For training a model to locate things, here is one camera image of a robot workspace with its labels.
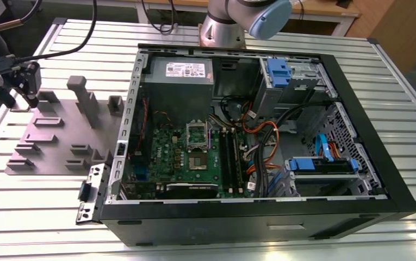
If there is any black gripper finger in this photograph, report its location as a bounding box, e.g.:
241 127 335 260
12 61 43 107
0 86 17 109

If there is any CPU socket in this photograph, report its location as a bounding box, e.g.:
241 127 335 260
187 152 211 171

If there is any brass coloured tube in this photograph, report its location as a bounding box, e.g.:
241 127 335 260
0 18 25 33

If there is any grey plastic parts rack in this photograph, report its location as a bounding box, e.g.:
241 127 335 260
5 76 127 176

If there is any grey power supply unit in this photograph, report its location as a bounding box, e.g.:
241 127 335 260
142 56 217 128

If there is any green motherboard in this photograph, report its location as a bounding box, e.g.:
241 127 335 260
122 119 253 201

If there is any black graphics card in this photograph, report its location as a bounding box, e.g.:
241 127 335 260
155 181 221 200

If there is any black RAM slot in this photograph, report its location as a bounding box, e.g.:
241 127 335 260
223 128 238 192
218 128 233 192
227 128 242 192

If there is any green RAM stick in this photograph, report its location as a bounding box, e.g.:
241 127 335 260
231 128 247 192

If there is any grey metal drive cage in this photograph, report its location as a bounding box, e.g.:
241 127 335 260
257 55 339 119

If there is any blue plastic drive latch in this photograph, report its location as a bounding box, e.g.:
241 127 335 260
266 58 293 88

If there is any black open PC case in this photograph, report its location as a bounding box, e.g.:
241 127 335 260
75 43 416 247

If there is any hard disk in blue carrier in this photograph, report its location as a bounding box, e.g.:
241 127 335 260
287 156 361 175

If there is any grey metal disk bay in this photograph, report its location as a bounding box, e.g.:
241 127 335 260
283 159 379 197

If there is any brown wooden cabinet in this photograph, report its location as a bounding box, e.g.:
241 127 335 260
346 0 416 76

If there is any black camera cable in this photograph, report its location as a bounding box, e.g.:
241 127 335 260
0 0 99 74

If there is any red black fan wire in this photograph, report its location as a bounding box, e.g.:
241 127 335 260
141 97 151 142

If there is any metal socket cover frame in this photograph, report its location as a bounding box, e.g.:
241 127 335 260
186 119 211 151

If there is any thin wire locking lever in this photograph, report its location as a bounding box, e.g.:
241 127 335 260
207 119 217 151

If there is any black looped cable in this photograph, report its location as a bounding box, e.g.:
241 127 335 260
221 95 253 123

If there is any black cable bundle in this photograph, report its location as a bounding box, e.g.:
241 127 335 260
255 102 325 198

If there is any orange wire bundle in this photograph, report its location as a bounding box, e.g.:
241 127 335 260
242 119 282 175

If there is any orange power wire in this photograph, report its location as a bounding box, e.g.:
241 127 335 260
329 142 347 163

